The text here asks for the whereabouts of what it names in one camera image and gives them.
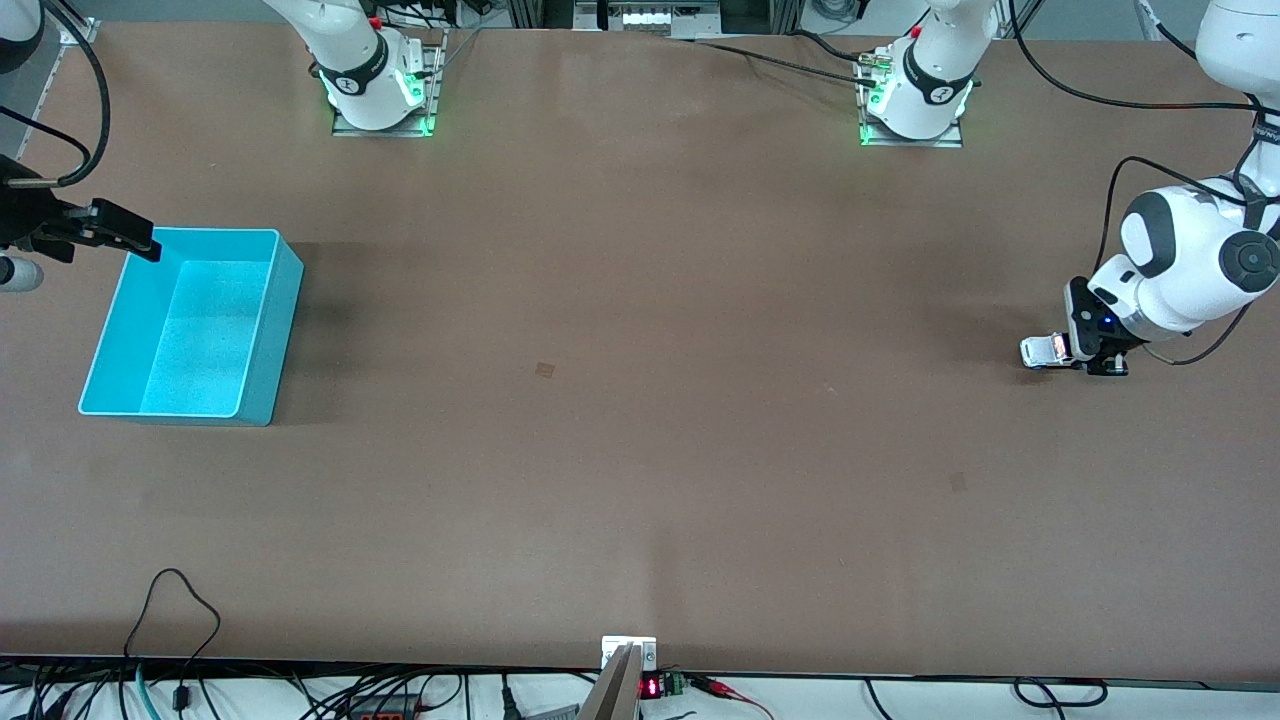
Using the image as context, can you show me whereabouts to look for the white jeep toy black roof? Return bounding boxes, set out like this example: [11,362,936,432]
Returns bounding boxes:
[1020,333,1076,371]

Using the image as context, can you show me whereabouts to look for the turquoise plastic bin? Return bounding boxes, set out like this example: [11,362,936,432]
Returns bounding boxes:
[78,227,305,428]

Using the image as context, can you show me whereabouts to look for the red clip lead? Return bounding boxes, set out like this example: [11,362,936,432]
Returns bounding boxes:
[690,675,776,720]

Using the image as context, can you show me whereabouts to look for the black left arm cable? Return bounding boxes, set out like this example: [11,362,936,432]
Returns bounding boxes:
[1005,0,1280,367]

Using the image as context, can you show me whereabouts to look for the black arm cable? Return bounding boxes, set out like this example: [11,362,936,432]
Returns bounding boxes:
[0,0,111,189]
[1005,0,1280,367]

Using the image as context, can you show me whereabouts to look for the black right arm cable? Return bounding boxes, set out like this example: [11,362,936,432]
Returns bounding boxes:
[0,0,111,189]

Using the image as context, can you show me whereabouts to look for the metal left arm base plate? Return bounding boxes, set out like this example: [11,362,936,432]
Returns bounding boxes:
[858,55,966,149]

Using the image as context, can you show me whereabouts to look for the black coiled floor cable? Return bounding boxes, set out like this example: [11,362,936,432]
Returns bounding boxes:
[865,677,1111,720]

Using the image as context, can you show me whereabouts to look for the looped thin black cable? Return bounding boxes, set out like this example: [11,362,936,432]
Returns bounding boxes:
[122,568,223,711]

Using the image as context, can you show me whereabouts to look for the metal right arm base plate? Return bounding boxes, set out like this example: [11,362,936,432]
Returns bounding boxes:
[332,30,447,138]

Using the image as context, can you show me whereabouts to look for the black tabletop cable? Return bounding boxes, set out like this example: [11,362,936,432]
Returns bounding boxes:
[670,30,886,86]

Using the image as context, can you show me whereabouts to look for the black cable tangle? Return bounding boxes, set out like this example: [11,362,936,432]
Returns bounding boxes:
[0,662,131,720]

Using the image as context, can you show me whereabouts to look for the aluminium frame rack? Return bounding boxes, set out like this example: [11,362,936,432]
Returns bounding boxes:
[505,0,806,39]

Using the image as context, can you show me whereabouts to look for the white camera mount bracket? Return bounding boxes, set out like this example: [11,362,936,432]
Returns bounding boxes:
[601,636,658,671]

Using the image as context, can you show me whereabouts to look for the grey metal mount bar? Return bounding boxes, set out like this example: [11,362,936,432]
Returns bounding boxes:
[578,645,642,720]

